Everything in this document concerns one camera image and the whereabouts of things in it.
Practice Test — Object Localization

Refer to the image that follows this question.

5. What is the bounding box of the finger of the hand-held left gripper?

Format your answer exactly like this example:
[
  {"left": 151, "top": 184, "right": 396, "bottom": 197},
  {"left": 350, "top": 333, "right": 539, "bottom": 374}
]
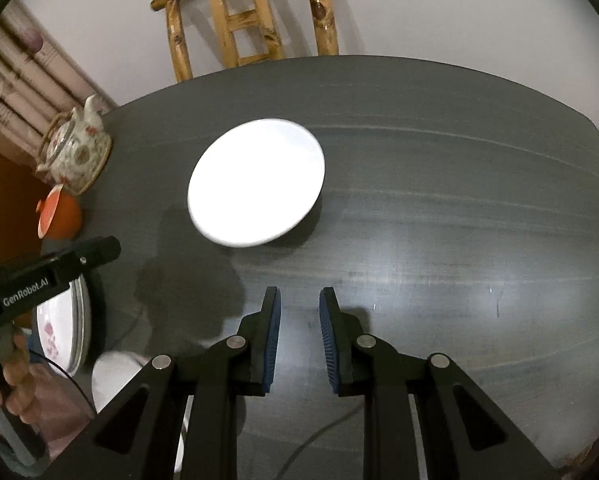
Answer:
[{"left": 49, "top": 236, "right": 121, "bottom": 281}]

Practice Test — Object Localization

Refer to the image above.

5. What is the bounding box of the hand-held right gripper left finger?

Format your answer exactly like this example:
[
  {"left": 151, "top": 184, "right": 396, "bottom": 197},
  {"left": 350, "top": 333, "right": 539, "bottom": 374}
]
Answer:
[{"left": 44, "top": 286, "right": 283, "bottom": 480}]

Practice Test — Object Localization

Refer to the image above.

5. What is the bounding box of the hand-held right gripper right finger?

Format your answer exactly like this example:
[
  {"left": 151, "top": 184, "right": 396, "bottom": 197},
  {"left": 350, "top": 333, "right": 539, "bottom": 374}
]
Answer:
[{"left": 319, "top": 287, "right": 560, "bottom": 480}]

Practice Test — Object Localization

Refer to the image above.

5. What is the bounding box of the green rimmed pink floral plate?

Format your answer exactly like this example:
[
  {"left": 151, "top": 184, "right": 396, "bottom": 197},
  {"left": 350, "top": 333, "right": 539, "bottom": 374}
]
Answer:
[{"left": 34, "top": 287, "right": 79, "bottom": 377}]

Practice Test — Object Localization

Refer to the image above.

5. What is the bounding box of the pink floral white plate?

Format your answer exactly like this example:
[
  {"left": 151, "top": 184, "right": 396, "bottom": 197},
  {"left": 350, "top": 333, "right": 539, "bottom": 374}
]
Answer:
[{"left": 70, "top": 277, "right": 86, "bottom": 373}]

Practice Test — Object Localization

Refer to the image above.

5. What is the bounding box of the large white bowl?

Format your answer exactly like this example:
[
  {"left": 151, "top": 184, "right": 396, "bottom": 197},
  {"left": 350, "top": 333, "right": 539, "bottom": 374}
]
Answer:
[{"left": 187, "top": 118, "right": 327, "bottom": 249}]

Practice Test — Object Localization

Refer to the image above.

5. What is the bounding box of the person's left hand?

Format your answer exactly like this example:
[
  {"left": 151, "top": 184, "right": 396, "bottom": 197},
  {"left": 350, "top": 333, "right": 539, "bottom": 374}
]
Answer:
[{"left": 0, "top": 332, "right": 98, "bottom": 459}]

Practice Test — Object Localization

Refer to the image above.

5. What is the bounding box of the orange lidded tea bowl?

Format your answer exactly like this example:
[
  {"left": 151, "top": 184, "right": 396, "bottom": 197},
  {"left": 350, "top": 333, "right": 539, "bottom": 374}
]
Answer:
[{"left": 36, "top": 184, "right": 84, "bottom": 240}]

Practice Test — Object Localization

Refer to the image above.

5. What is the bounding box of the brown wooden door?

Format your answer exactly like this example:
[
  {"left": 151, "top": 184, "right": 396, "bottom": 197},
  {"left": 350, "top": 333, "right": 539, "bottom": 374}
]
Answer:
[{"left": 0, "top": 145, "right": 47, "bottom": 271}]

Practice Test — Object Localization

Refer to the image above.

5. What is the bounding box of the floral ceramic teapot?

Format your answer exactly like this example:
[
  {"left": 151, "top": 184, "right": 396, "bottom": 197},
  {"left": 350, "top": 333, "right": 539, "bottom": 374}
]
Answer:
[{"left": 35, "top": 93, "right": 114, "bottom": 196}]

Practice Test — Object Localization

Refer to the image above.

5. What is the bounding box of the patterned curtain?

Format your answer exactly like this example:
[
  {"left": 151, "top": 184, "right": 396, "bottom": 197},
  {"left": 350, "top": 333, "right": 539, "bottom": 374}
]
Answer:
[{"left": 0, "top": 2, "right": 118, "bottom": 161}]

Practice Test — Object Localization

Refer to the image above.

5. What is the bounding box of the bamboo chair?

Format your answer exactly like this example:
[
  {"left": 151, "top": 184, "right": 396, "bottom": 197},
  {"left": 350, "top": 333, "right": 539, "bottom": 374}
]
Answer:
[{"left": 150, "top": 0, "right": 341, "bottom": 84}]

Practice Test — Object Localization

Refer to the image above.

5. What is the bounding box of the thin black cable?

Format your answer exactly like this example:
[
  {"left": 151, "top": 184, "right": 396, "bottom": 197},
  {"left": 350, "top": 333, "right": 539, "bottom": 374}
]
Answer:
[{"left": 26, "top": 349, "right": 99, "bottom": 415}]

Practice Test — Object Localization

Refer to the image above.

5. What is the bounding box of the grey cable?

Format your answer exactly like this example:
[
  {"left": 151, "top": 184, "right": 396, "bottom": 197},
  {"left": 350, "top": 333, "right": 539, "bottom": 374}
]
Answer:
[{"left": 273, "top": 407, "right": 363, "bottom": 480}]

